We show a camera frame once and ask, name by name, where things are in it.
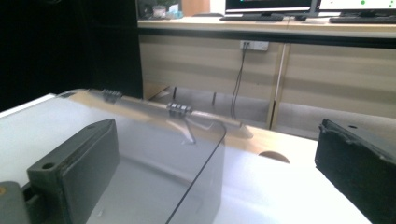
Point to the wooden table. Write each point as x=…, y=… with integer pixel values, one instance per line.
x=299, y=147

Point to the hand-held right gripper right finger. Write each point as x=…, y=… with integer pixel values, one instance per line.
x=358, y=168

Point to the brown wooden board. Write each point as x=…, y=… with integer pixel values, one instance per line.
x=195, y=6

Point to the white wall socket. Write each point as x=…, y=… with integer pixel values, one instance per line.
x=254, y=45

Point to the pale blue desk item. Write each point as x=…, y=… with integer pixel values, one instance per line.
x=174, y=13

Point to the small glass jar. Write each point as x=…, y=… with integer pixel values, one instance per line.
x=159, y=11

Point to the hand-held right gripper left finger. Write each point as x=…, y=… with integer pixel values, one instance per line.
x=77, y=174

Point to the computer monitor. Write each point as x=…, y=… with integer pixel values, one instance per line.
x=267, y=5
x=358, y=4

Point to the black keyboard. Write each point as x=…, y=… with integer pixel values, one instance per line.
x=362, y=20
x=252, y=18

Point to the black curtain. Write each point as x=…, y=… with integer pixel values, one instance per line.
x=62, y=46

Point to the black computer mouse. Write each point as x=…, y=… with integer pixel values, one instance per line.
x=300, y=17

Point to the long wooden desk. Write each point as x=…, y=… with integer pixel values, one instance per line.
x=327, y=77

